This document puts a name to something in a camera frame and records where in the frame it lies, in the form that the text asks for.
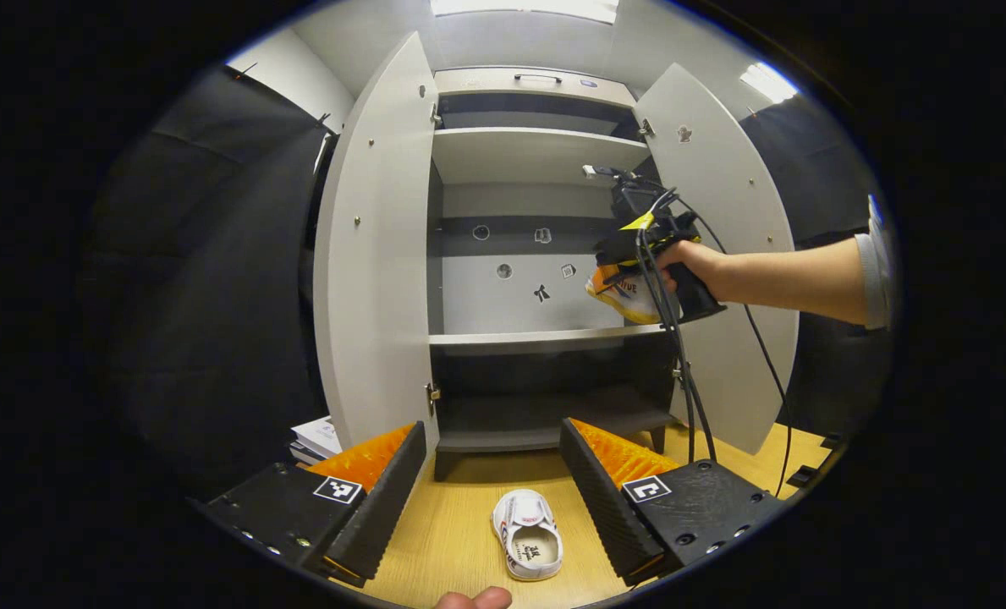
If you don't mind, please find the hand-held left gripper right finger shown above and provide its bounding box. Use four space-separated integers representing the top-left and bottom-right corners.
558 417 789 588

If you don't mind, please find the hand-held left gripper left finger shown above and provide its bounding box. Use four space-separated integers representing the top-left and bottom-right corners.
201 420 428 586

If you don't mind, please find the white shoe yellow sole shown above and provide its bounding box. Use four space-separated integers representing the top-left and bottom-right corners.
492 489 564 582
585 264 666 326

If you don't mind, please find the white grey shoe cabinet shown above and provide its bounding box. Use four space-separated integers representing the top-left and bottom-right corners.
312 31 801 483

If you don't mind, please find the white shoe cabinet door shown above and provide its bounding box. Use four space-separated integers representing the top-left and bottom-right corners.
312 31 442 453
632 62 801 456

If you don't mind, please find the grey cabinet drawer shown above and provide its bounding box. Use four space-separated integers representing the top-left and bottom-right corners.
433 66 639 109

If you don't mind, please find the white cover book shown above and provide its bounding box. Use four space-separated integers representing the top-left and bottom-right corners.
293 416 343 458

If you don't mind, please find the small ceiling light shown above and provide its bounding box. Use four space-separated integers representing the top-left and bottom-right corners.
739 62 800 104

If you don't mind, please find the long ceiling light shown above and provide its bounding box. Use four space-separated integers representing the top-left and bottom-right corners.
431 0 620 24

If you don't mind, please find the thin black cable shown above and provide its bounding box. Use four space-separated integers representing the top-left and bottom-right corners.
680 203 795 500

